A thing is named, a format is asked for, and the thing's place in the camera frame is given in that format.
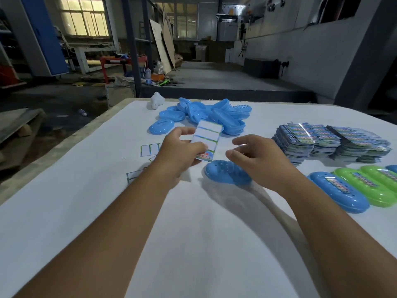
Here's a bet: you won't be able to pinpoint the person's left hand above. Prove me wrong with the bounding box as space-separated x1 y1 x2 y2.
152 126 208 187

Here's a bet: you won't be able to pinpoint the person's right hand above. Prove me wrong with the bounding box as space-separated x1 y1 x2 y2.
225 134 303 196

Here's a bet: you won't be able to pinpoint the green-edged sticker sheet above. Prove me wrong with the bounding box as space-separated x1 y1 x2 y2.
189 120 224 162
140 143 161 158

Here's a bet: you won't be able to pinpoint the stacks of colourful sticker sheets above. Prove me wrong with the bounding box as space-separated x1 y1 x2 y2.
272 122 392 166

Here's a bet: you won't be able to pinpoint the white backing sheet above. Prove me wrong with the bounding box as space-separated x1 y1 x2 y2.
126 169 143 185

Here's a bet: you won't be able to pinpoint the pile of blue soap dishes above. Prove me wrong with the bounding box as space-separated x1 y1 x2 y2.
148 97 252 136

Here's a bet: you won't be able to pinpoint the green soap dish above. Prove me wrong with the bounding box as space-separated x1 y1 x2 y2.
359 165 397 195

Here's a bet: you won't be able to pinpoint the person's right forearm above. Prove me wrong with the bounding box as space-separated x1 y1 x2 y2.
280 178 397 298

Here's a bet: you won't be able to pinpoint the person's left forearm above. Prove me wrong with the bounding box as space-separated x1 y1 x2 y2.
14 169 179 298

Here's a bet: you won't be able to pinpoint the black box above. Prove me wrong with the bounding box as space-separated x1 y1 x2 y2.
243 58 281 79

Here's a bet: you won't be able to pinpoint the small white plastic figure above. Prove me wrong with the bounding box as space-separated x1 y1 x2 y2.
150 91 165 111

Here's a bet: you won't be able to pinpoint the pale wooden crate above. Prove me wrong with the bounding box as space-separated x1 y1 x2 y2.
105 84 136 108

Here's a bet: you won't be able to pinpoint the pale leaning plywood board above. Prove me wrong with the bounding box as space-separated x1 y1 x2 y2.
150 19 173 75

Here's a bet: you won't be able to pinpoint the brown leaning board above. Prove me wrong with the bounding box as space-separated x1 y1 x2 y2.
162 15 177 70

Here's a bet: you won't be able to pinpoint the red metal table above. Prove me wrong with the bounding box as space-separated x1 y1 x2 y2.
100 55 148 85

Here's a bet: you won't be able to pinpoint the wide window with grid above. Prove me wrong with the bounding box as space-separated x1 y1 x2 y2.
156 2 199 41

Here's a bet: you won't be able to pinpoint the silver machine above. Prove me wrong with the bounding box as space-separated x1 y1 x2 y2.
216 4 246 42

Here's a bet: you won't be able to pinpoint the grey slanted pillar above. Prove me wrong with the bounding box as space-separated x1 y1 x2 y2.
334 0 397 111

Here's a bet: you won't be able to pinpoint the wooden pallet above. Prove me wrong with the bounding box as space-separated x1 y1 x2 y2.
0 108 45 143

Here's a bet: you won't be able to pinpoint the large bright window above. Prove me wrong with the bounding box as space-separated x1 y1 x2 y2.
59 0 110 38

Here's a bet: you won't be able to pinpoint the blue and white machine cabinet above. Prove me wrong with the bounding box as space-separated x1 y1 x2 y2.
20 0 69 77

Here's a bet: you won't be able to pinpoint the thick dark steel post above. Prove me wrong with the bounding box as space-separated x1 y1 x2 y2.
121 0 143 98

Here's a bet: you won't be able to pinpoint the thin dark steel post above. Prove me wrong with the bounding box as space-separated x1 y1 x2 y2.
142 0 154 72

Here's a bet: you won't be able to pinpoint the white metal workbench frame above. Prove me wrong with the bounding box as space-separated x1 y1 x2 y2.
67 42 122 75

